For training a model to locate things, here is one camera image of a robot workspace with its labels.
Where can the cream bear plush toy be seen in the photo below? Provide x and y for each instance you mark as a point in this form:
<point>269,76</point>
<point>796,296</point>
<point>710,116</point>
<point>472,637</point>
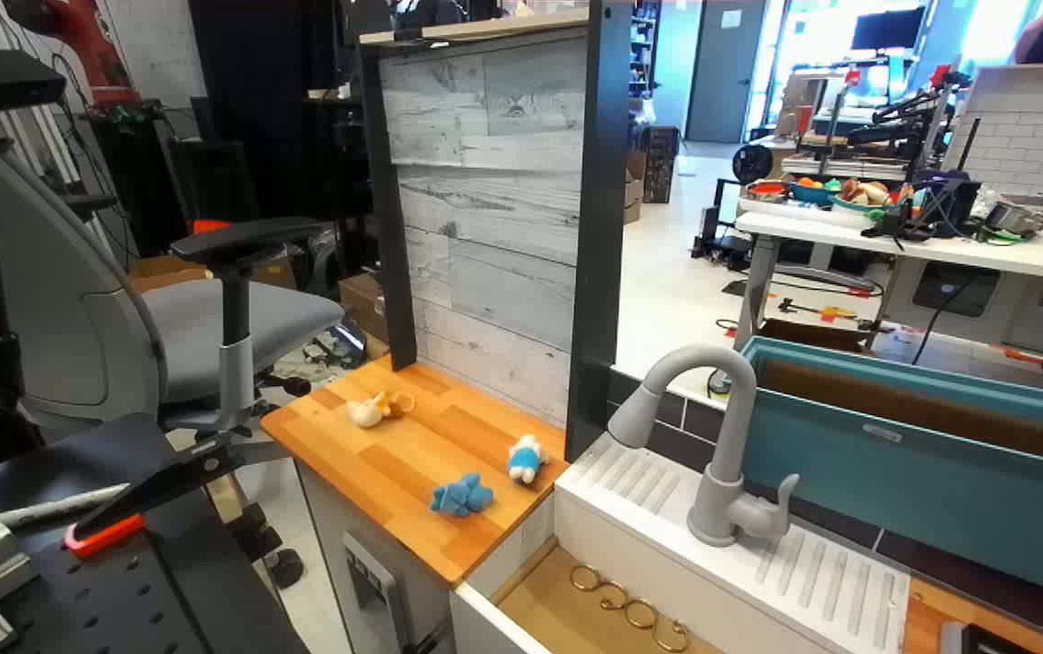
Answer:
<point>368,411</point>

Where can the white and blue plush toy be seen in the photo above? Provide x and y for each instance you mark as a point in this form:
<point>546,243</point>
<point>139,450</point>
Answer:
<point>526,459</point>

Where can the wooden toy kitchen counter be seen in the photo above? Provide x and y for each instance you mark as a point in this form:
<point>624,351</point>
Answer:
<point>397,465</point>

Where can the white toy sink drainboard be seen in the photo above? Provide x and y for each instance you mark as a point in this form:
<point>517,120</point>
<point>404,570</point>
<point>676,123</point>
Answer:
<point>666,522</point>

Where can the grey toy faucet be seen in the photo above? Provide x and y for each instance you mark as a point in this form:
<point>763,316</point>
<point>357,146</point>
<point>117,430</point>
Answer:
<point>731,448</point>

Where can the black toy stove top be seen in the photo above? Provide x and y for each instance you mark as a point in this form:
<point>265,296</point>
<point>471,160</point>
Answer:
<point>969,642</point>

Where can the white wood backsplash panel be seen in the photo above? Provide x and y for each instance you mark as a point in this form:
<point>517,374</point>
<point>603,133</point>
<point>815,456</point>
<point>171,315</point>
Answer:
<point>486,219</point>

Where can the small cardboard box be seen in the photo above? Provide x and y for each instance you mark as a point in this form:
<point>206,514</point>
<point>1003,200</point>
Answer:
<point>363,307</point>

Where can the grey office chair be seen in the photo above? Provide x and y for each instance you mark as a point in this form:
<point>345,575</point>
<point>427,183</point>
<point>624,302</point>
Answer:
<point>230,328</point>

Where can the grey door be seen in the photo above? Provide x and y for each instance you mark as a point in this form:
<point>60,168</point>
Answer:
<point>723,67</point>

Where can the white cluttered desk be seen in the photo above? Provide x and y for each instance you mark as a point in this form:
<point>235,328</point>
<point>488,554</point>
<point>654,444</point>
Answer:
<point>907,243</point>

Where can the teal box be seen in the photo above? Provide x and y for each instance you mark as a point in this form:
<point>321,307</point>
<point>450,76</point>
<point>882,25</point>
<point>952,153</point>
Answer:
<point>907,483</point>

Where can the black perforated board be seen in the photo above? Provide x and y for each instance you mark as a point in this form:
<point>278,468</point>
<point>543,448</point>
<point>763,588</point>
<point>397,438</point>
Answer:
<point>144,603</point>

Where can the dark computer monitor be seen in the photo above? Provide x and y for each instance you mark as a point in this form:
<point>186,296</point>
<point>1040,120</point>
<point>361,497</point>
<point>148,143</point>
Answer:
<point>889,25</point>

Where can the red machine part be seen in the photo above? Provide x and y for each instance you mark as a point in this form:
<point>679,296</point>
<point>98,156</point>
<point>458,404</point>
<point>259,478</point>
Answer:
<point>85,42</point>

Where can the white brick pattern panel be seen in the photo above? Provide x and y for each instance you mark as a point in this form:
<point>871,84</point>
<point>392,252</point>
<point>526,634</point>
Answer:
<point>1028,128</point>

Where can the wide black frame post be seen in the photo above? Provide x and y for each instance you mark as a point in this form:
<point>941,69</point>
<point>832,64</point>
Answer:
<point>603,241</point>

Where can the narrow black frame post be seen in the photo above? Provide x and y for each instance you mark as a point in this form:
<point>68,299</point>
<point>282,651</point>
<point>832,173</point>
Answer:
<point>390,241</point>

